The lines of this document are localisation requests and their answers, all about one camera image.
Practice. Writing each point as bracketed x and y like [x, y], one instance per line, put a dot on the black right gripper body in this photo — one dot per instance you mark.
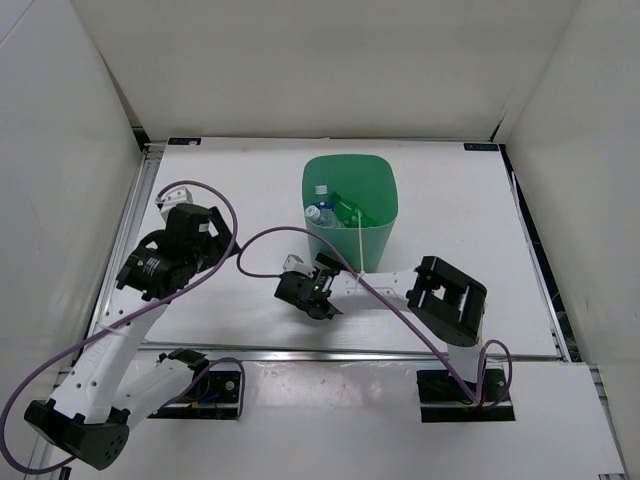
[311, 314]

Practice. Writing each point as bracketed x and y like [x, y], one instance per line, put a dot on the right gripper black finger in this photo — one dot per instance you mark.
[326, 260]
[332, 311]

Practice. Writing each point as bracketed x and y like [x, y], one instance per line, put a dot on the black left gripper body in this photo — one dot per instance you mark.
[208, 252]

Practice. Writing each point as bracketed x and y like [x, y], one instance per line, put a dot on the white orange label clear bottle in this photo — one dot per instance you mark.
[322, 217]

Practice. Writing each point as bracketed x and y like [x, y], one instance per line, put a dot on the green soda bottle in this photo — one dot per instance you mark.
[350, 214]

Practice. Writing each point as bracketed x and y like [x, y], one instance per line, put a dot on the blue label clear bottle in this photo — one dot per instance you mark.
[323, 197]

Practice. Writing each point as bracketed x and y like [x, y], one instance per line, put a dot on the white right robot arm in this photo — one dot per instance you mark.
[436, 295]

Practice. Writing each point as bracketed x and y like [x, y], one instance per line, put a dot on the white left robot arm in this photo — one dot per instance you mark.
[91, 414]

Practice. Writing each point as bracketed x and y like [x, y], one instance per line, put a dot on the green plastic bin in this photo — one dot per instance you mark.
[367, 181]

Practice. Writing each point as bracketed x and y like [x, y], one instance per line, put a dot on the blue white label sticker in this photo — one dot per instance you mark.
[184, 141]

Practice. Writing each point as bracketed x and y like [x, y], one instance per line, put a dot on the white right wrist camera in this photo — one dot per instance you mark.
[295, 263]

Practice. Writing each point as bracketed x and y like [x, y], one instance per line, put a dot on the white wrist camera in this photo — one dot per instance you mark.
[295, 263]
[171, 198]

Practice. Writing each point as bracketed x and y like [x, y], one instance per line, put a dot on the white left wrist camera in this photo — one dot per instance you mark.
[171, 198]

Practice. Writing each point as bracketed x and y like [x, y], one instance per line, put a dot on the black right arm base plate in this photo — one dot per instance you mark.
[443, 401]

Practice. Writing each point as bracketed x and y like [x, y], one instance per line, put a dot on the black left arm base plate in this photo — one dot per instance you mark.
[218, 396]

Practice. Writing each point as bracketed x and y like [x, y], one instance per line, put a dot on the aluminium table edge rail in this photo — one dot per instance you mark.
[277, 354]

